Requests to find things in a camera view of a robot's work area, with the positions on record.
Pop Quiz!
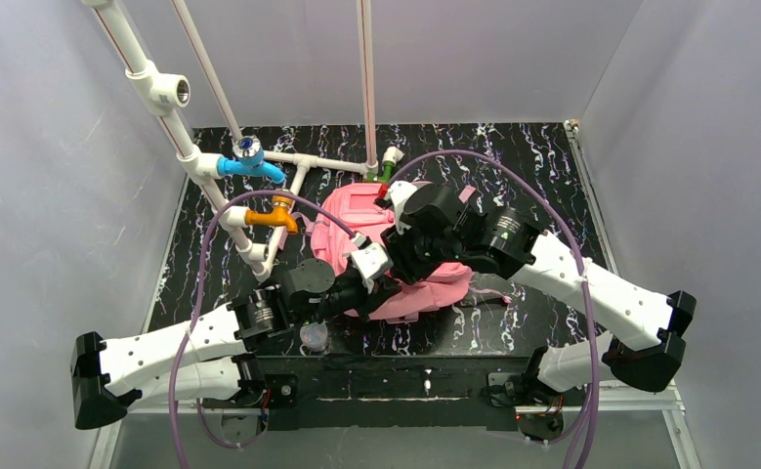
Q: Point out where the pink student backpack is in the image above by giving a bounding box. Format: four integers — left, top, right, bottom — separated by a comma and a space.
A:
289, 181, 514, 325

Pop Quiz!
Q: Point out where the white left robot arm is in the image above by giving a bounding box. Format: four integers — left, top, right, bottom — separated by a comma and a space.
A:
70, 259, 402, 430

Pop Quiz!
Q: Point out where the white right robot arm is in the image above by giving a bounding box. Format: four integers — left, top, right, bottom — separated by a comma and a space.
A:
375, 181, 697, 397

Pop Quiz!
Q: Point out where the clear plastic cup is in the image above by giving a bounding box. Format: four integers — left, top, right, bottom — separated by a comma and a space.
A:
299, 322, 330, 354

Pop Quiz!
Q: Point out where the orange plastic tap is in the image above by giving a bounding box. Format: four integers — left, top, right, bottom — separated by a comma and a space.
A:
244, 195, 299, 235

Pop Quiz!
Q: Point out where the blue plastic tap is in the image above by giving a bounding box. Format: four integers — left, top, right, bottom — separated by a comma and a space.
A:
216, 136, 286, 185

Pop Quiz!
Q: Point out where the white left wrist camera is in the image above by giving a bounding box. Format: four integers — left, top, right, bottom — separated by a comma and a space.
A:
347, 233, 394, 288

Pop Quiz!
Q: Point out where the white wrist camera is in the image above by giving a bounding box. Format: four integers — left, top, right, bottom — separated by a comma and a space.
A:
347, 233, 394, 288
374, 181, 419, 235

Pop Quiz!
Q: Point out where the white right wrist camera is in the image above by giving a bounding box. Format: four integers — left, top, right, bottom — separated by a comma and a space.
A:
374, 181, 419, 235

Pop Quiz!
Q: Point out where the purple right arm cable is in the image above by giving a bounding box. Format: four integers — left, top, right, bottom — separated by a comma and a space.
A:
379, 149, 603, 469

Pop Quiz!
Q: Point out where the black front mounting rail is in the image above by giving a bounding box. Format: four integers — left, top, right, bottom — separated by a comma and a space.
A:
203, 354, 529, 431

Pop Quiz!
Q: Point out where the white PVC pipe frame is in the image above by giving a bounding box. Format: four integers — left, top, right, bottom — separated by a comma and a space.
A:
89, 1, 380, 280

